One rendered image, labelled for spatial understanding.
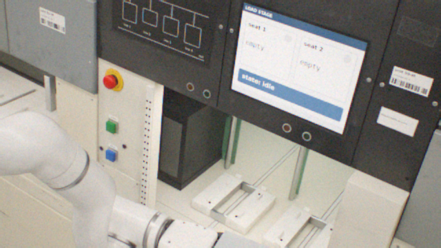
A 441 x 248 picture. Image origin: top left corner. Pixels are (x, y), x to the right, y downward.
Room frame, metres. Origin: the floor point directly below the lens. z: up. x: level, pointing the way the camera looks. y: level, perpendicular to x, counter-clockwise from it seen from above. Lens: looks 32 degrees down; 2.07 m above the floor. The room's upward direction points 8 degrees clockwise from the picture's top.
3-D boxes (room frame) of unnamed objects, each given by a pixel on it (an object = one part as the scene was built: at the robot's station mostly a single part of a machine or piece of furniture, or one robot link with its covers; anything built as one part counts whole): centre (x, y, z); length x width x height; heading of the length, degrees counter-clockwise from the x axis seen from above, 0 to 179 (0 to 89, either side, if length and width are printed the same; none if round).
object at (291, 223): (1.31, -0.32, 0.89); 0.22 x 0.21 x 0.04; 151
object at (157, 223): (0.86, 0.09, 1.25); 0.09 x 0.03 x 0.08; 161
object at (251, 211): (1.45, -0.08, 0.89); 0.22 x 0.21 x 0.04; 151
